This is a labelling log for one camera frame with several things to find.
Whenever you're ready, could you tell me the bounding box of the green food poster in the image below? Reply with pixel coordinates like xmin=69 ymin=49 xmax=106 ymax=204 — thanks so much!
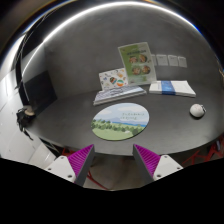
xmin=118 ymin=42 xmax=157 ymax=85

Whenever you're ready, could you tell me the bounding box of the white colourful picture card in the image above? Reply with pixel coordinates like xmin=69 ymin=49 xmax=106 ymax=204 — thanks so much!
xmin=99 ymin=68 xmax=128 ymax=90

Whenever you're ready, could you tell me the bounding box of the striped grey book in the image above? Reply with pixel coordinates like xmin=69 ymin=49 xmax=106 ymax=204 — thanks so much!
xmin=93 ymin=86 xmax=146 ymax=106

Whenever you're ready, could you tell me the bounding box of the red metal table frame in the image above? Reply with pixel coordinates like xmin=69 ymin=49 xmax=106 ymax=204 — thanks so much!
xmin=183 ymin=134 xmax=224 ymax=165

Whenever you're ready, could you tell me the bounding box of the white computer mouse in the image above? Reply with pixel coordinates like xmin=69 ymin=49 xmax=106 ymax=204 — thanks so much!
xmin=190 ymin=104 xmax=206 ymax=118

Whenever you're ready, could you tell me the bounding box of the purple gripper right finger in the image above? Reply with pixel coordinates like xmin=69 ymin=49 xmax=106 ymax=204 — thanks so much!
xmin=132 ymin=143 xmax=184 ymax=185

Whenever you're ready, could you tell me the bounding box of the black panel board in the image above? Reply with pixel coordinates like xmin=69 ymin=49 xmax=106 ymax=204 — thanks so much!
xmin=23 ymin=71 xmax=57 ymax=115

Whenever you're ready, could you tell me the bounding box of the black bag with strap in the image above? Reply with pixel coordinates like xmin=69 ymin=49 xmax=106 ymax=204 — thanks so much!
xmin=16 ymin=106 xmax=35 ymax=139

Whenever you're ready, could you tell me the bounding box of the round landscape mouse pad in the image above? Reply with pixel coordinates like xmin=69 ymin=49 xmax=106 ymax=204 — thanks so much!
xmin=91 ymin=103 xmax=150 ymax=141

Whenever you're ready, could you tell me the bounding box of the white book with blue band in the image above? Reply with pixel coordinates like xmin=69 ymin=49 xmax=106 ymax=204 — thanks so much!
xmin=149 ymin=81 xmax=196 ymax=97

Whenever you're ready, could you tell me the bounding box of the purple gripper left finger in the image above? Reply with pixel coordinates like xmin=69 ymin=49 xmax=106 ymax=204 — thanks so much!
xmin=44 ymin=143 xmax=96 ymax=187

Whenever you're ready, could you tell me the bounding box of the white paper sheet on wall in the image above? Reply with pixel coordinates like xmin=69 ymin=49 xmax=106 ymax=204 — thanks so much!
xmin=168 ymin=55 xmax=178 ymax=66
xmin=156 ymin=54 xmax=168 ymax=66
xmin=178 ymin=56 xmax=187 ymax=68

